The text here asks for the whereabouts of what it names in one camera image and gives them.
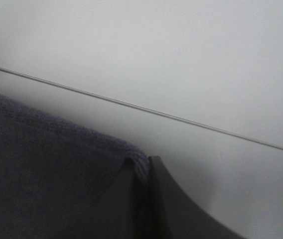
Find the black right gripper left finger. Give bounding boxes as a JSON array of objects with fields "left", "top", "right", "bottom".
[{"left": 64, "top": 158, "right": 135, "bottom": 239}]

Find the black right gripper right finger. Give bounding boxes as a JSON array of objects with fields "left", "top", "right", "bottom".
[{"left": 149, "top": 156, "right": 242, "bottom": 239}]

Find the dark grey towel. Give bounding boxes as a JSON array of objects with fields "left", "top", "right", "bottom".
[{"left": 0, "top": 94, "right": 152, "bottom": 239}]

